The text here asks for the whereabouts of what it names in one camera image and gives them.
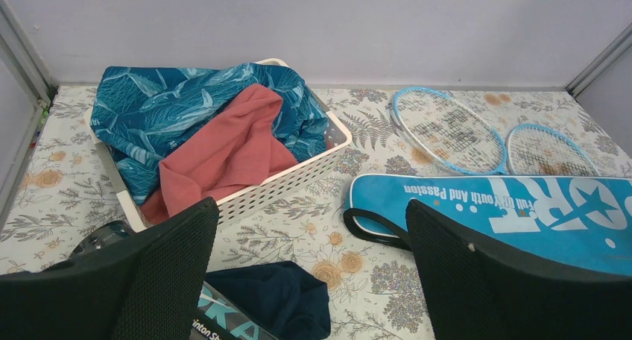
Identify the navy blue cloth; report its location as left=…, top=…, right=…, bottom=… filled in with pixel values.
left=205, top=261, right=331, bottom=339

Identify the floral patterned table mat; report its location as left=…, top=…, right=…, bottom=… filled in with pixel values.
left=1, top=86, right=631, bottom=339

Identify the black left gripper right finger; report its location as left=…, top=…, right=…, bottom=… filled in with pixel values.
left=405, top=200, right=631, bottom=339

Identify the blue racket cover bag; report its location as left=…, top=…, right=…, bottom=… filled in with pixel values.
left=344, top=174, right=631, bottom=276

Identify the salmon pink towel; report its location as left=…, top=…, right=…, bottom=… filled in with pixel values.
left=140, top=84, right=298, bottom=224

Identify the teal leaf-patterned cloth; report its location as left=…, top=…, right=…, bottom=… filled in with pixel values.
left=89, top=63, right=329, bottom=205

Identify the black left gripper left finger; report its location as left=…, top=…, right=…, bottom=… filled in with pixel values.
left=1, top=198, right=219, bottom=339

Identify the black bag shoulder strap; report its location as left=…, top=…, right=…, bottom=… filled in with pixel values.
left=342, top=207, right=413, bottom=252

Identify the black shuttlecock tube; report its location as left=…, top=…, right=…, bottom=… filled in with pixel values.
left=189, top=282, right=277, bottom=340

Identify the white perforated plastic basket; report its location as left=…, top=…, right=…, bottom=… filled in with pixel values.
left=85, top=58, right=351, bottom=232

